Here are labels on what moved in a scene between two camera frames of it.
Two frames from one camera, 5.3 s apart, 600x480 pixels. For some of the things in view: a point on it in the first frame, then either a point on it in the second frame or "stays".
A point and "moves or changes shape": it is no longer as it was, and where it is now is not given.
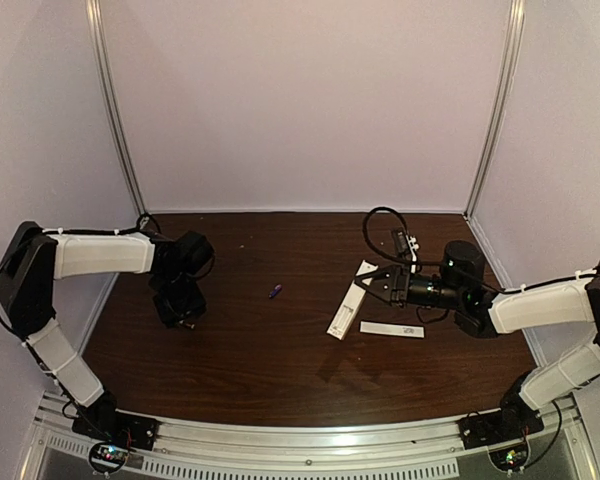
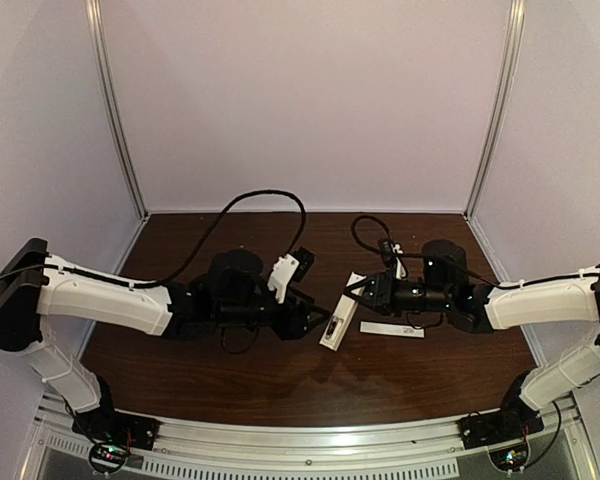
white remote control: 354,298 moves or changes shape
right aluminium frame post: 502,108 stays
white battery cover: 392,329 stays
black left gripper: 178,310 -> 296,320
